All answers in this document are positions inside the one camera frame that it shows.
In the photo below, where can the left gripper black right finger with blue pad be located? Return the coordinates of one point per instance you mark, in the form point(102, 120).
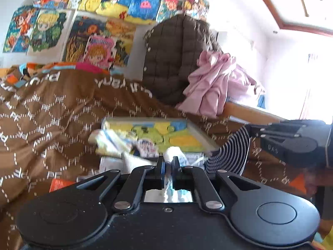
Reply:
point(195, 180)

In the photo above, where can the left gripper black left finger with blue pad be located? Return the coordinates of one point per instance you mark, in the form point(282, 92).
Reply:
point(140, 180)

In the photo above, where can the white blue soft cloth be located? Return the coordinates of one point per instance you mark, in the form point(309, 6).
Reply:
point(124, 148)

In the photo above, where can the black white striped sock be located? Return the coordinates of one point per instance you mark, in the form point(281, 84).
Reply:
point(232, 155)

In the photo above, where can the grey tray with colourful picture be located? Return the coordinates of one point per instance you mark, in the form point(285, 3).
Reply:
point(164, 133)

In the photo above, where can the orange white medicine box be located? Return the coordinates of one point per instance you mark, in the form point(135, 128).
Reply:
point(57, 184)

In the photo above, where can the pink garment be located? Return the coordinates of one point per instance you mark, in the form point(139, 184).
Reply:
point(217, 79)

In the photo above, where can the brown quilted jacket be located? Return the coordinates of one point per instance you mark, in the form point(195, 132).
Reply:
point(173, 48)

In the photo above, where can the pink girl picture book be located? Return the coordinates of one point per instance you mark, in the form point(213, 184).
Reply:
point(100, 51)

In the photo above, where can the dark blue orange picture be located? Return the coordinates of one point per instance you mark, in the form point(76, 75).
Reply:
point(84, 26)

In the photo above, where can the colourful cartoon bedsheet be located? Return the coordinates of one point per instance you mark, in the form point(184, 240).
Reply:
point(18, 75)

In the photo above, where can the blond boy green picture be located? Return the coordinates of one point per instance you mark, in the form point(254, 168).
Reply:
point(49, 33)

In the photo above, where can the pink jellyfish blue picture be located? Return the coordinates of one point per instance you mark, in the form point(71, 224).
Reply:
point(142, 12)

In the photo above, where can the rightmost top picture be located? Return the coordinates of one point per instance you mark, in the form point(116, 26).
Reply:
point(197, 9)

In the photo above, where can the red-haired child picture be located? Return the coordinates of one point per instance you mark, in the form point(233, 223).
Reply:
point(167, 9)

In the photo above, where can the blue fish beach picture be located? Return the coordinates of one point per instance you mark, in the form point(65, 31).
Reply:
point(113, 8)

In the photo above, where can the red-haired girl picture left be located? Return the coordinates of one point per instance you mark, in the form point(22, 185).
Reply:
point(20, 29)

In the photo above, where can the blue cloth on rail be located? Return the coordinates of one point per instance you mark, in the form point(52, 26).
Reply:
point(261, 101)

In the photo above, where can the wooden bed rail right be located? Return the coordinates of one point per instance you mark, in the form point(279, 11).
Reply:
point(252, 115)

